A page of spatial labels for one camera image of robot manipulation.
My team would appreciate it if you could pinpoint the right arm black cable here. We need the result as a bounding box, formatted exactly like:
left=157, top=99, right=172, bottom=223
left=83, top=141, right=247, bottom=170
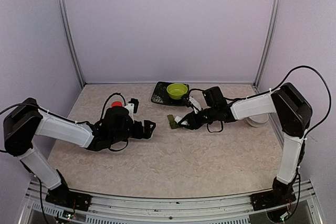
left=278, top=65, right=332, bottom=141

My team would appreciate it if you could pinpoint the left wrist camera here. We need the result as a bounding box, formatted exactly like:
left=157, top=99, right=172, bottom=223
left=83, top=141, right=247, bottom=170
left=124, top=103, right=135, bottom=120

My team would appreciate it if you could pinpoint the aluminium corner post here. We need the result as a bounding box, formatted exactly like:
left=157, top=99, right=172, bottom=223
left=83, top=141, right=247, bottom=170
left=254, top=0, right=281, bottom=89
left=57, top=0, right=86, bottom=89

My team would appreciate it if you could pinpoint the left aluminium corner post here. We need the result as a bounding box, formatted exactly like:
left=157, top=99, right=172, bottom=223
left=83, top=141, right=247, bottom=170
left=57, top=0, right=86, bottom=89

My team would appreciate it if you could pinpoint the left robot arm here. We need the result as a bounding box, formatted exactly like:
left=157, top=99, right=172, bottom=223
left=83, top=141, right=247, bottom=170
left=3, top=98, right=156, bottom=206

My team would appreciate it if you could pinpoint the aluminium front frame rail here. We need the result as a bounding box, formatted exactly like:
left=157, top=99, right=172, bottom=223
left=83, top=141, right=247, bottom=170
left=14, top=180, right=325, bottom=223

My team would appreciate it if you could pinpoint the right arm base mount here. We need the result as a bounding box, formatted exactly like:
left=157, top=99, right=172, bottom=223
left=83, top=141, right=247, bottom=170
left=250, top=188, right=296, bottom=211

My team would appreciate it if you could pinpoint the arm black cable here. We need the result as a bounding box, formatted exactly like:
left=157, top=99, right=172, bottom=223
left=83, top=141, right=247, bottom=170
left=278, top=65, right=332, bottom=141
left=101, top=92, right=127, bottom=120

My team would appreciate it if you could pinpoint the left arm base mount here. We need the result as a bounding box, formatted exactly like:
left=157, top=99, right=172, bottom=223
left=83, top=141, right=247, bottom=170
left=45, top=188, right=92, bottom=211

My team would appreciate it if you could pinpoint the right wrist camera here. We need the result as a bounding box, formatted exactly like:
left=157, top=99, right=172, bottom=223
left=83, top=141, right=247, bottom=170
left=187, top=96, right=202, bottom=114

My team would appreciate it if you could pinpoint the right aluminium corner post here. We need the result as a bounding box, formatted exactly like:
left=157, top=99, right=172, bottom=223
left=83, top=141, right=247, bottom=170
left=254, top=0, right=281, bottom=89

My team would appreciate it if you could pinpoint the black patterned tray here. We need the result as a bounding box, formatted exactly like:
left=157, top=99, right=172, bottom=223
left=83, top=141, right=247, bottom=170
left=151, top=81, right=184, bottom=106

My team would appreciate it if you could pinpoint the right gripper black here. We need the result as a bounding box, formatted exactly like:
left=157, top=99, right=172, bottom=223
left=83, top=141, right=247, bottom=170
left=178, top=105, right=217, bottom=130

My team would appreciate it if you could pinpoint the lime green bowl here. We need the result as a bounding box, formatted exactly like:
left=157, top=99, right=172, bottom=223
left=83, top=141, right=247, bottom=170
left=166, top=83, right=188, bottom=100

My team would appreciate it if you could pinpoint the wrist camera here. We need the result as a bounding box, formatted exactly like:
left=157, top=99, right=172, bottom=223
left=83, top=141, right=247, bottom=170
left=187, top=96, right=202, bottom=114
left=124, top=103, right=135, bottom=120

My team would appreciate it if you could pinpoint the red pill bottle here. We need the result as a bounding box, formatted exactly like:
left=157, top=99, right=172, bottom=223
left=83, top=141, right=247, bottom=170
left=111, top=101, right=123, bottom=108

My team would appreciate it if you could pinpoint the white bottle lid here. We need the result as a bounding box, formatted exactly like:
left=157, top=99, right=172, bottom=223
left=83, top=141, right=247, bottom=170
left=246, top=114, right=269, bottom=127

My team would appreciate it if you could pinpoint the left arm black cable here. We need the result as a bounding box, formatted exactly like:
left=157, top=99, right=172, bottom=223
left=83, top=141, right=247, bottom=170
left=101, top=92, right=127, bottom=120

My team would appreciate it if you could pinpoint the green pill organizer box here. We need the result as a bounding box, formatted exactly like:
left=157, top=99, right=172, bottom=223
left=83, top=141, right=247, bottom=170
left=167, top=114, right=180, bottom=130

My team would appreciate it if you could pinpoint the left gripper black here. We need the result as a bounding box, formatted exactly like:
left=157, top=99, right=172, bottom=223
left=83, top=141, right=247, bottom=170
left=110, top=120, right=156, bottom=144

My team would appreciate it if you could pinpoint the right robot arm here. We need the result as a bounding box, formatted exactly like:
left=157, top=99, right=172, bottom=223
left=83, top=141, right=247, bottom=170
left=174, top=82, right=312, bottom=205

